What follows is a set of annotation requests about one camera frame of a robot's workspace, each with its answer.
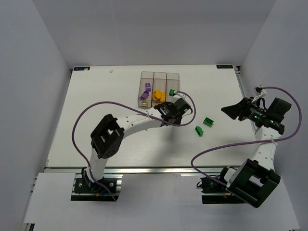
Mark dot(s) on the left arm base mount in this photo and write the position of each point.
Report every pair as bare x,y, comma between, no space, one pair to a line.
86,190

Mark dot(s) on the green curved lego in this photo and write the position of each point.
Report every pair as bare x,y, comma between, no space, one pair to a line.
199,131

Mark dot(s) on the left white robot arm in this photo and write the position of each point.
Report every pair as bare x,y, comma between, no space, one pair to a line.
106,138

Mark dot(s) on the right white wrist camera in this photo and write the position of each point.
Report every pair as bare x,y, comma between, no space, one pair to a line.
260,93

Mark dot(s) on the orange curved lego brick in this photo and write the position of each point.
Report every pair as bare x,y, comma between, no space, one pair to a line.
157,94

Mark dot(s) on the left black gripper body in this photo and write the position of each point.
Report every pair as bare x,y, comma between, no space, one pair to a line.
179,104

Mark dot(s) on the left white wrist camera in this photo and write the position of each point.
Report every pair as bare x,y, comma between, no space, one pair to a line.
178,95

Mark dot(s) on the right blue corner label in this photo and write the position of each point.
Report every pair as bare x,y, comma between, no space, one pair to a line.
224,66

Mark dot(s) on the aluminium front rail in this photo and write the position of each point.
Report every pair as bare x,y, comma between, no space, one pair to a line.
126,170

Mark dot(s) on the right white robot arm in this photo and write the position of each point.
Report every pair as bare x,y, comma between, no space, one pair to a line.
256,179

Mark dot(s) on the purple long lego brick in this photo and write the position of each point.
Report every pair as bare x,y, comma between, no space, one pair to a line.
144,95

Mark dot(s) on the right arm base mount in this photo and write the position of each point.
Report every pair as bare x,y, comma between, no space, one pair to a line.
215,193

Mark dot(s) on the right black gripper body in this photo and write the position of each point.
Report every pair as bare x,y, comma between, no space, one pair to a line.
242,111

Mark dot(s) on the blue corner label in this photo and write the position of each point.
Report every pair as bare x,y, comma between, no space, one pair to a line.
224,66
81,68

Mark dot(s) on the purple small lego brick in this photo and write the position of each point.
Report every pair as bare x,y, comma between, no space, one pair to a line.
148,87

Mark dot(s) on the left blue corner label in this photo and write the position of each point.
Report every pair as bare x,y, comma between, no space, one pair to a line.
81,68

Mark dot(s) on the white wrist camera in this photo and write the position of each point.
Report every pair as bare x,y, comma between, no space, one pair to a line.
260,93
178,95

